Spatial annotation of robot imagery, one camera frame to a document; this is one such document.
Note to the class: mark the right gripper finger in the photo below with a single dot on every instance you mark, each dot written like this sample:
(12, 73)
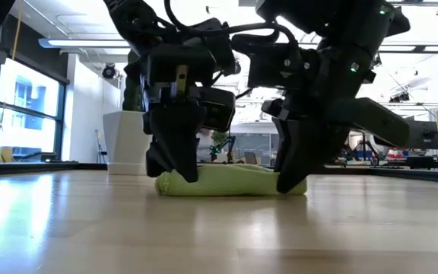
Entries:
(289, 152)
(356, 118)

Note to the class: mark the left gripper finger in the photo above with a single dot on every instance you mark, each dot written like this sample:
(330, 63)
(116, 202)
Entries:
(181, 141)
(154, 163)

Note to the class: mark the light green microfiber towel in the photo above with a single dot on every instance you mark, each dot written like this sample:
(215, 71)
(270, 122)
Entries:
(234, 180)

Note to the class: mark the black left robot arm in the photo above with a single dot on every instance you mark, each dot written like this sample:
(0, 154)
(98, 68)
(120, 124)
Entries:
(146, 26)

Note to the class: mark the black background robot arm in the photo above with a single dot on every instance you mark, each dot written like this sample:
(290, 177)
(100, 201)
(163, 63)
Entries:
(363, 150)
(223, 146)

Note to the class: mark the small green background plant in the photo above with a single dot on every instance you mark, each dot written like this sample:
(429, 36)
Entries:
(219, 137)

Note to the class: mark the black ceiling spotlight cluster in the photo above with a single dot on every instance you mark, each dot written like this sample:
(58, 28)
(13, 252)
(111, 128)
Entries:
(399, 97)

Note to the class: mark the green cactus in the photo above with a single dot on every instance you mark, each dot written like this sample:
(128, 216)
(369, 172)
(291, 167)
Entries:
(132, 95)

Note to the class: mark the thin leaning floor stand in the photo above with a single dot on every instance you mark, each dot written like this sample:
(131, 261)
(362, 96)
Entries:
(101, 148)

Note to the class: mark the long ceiling tube lamp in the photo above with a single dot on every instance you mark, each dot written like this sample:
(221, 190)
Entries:
(86, 42)
(397, 48)

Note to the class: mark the black background monitor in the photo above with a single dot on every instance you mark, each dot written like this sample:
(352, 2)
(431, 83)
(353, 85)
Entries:
(426, 135)

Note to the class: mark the dark framed window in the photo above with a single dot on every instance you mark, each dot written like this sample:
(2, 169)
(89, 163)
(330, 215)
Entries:
(32, 95)

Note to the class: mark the small tan box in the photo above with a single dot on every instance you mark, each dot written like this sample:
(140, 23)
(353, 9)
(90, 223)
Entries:
(7, 154)

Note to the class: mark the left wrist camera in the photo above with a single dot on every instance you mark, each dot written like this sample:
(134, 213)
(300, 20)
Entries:
(219, 108)

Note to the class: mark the round black ceiling camera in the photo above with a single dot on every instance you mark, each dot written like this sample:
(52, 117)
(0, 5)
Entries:
(109, 71)

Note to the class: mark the black aluminium table frame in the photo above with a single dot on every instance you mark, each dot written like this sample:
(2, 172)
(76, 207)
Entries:
(51, 167)

